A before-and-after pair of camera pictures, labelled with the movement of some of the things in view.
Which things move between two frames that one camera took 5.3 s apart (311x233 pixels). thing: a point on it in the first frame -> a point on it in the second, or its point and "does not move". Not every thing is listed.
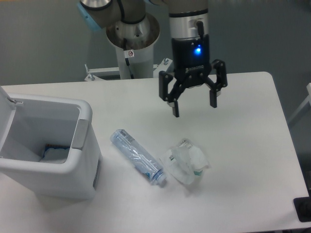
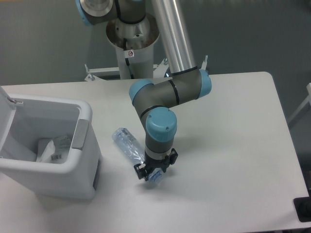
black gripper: (191, 61) -> (142, 170)
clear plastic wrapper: (185, 161) -> (55, 150)
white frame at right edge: (308, 99) does not move
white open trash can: (27, 123) does not move
